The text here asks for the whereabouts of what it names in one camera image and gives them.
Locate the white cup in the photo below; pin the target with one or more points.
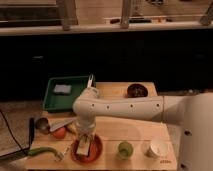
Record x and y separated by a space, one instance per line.
157 148

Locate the green tray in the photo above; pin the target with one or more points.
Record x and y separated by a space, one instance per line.
60 102

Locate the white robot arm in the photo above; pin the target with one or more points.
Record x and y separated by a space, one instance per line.
194 113

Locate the grey sponge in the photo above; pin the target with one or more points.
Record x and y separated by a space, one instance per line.
62 89

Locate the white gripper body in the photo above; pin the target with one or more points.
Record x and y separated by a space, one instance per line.
85 127

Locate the metal measuring scoop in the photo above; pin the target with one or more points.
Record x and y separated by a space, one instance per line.
41 124

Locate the green cup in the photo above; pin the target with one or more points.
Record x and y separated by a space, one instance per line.
125 150

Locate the white eraser block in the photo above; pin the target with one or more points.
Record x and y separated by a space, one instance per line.
83 148

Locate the orange fruit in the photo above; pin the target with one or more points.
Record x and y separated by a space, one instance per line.
59 133

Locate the dark brown bowl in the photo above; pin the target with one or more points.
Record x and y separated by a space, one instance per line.
137 90

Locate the white handled brush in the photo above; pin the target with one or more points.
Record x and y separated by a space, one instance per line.
90 81

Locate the green handled peeler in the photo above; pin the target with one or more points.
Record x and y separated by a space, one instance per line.
36 151

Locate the wooden board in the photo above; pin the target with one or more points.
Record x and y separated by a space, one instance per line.
112 131

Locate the yellow banana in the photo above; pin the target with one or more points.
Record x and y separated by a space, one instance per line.
71 128

